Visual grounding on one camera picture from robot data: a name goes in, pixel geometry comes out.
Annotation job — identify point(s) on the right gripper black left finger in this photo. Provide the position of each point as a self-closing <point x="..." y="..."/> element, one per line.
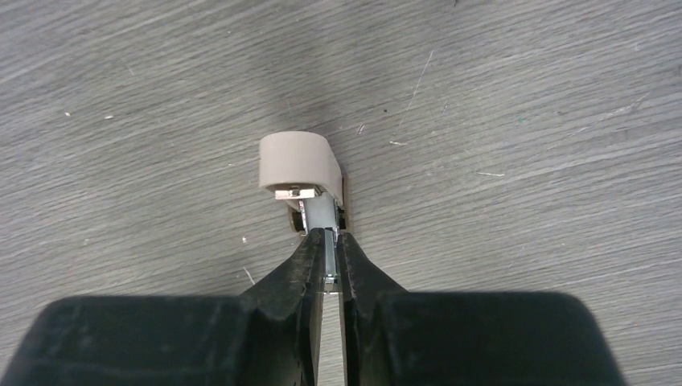
<point x="268" y="335"/>

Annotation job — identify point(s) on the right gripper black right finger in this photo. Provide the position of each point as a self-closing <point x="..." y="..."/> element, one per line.
<point x="392" y="336"/>

